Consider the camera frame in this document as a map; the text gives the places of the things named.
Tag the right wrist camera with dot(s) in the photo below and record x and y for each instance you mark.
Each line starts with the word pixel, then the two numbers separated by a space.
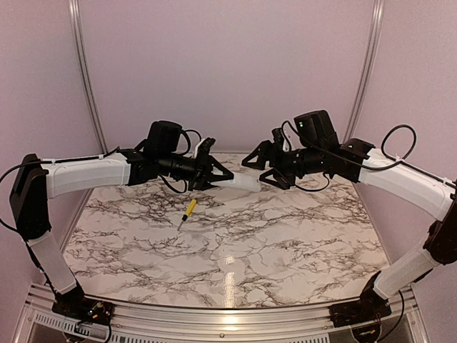
pixel 281 141

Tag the right aluminium corner post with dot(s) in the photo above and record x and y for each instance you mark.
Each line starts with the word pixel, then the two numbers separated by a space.
pixel 374 35

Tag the white remote control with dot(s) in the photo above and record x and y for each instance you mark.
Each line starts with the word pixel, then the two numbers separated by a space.
pixel 246 182

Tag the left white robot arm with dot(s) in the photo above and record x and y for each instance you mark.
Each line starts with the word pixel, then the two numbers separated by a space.
pixel 39 180

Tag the yellow handled screwdriver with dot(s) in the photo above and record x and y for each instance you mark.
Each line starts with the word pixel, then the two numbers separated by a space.
pixel 188 212

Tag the front aluminium rail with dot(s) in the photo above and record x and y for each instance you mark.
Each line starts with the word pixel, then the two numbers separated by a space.
pixel 153 323

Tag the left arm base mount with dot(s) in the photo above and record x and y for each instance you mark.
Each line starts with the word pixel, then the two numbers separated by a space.
pixel 76 305

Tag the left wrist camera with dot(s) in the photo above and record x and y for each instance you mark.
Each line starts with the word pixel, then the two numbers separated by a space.
pixel 203 147

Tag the aluminium corner post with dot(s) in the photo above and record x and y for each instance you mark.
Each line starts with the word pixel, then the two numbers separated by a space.
pixel 77 30
pixel 374 35

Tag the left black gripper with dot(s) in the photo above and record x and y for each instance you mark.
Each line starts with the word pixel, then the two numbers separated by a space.
pixel 226 176

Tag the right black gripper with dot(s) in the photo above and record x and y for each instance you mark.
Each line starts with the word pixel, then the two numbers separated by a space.
pixel 265 148

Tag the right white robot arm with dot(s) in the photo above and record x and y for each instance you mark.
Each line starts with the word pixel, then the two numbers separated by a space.
pixel 361 162

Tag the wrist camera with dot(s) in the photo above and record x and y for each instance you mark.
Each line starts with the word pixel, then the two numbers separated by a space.
pixel 281 141
pixel 203 147

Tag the left aluminium corner post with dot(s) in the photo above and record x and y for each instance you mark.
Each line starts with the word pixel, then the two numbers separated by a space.
pixel 77 30

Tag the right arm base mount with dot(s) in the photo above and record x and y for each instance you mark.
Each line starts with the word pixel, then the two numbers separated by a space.
pixel 368 307

